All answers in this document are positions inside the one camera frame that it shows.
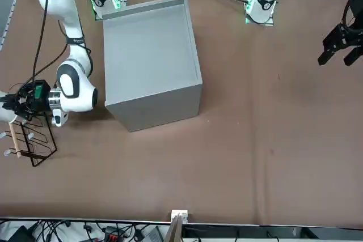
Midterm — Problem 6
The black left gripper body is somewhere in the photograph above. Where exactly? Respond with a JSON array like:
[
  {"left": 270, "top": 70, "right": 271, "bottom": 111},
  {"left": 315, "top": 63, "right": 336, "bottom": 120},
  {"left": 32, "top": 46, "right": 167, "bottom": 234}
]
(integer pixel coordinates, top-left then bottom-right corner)
[{"left": 336, "top": 0, "right": 363, "bottom": 48}]

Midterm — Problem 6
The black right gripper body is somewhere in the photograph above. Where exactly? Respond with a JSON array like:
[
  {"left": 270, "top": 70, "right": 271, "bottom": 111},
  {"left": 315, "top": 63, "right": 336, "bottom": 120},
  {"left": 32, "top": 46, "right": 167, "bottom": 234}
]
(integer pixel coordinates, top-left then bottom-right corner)
[{"left": 16, "top": 79, "right": 51, "bottom": 118}]

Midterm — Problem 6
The white cup with black handle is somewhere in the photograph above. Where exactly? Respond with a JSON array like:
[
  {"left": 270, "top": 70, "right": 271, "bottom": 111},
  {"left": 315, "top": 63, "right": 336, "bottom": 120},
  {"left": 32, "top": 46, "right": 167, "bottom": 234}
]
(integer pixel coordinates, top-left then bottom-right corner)
[{"left": 0, "top": 90, "right": 18, "bottom": 126}]

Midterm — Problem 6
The gray metal drawer cabinet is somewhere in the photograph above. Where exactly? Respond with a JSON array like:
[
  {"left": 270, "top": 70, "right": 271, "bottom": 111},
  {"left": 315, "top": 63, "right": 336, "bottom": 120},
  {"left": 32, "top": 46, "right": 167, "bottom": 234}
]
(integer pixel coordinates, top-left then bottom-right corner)
[{"left": 102, "top": 0, "right": 203, "bottom": 133}]

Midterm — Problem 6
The black power box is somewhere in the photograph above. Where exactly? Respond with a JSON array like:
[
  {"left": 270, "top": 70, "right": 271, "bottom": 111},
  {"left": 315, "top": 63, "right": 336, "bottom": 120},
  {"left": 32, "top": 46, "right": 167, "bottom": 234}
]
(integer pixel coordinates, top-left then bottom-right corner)
[{"left": 7, "top": 224, "right": 36, "bottom": 242}]

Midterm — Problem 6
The white side bench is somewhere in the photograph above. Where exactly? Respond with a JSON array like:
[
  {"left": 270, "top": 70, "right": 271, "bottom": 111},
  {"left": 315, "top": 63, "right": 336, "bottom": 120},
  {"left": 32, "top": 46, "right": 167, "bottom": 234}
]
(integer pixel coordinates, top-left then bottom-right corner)
[{"left": 0, "top": 218, "right": 182, "bottom": 242}]

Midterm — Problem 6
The red and black device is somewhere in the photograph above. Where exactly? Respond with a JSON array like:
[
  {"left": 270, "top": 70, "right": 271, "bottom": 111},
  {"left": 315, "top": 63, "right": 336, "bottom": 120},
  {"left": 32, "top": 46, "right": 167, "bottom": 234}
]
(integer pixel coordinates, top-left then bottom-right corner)
[{"left": 102, "top": 226, "right": 126, "bottom": 242}]

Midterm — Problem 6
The black wire cup rack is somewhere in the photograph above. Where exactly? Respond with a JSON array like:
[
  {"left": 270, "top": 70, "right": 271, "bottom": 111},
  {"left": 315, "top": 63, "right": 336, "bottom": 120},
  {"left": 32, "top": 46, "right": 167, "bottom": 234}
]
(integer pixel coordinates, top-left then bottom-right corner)
[{"left": 0, "top": 111, "right": 58, "bottom": 168}]

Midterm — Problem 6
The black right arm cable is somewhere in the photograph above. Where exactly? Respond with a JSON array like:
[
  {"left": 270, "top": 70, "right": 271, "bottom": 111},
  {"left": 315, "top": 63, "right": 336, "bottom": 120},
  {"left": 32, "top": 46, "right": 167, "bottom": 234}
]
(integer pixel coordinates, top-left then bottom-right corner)
[{"left": 30, "top": 0, "right": 53, "bottom": 83}]

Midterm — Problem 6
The aluminium camera post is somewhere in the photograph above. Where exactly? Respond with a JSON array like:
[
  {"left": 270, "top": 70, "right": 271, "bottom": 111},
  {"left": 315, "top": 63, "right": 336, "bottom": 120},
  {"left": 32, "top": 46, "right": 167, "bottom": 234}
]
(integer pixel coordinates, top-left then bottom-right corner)
[{"left": 164, "top": 209, "right": 190, "bottom": 242}]

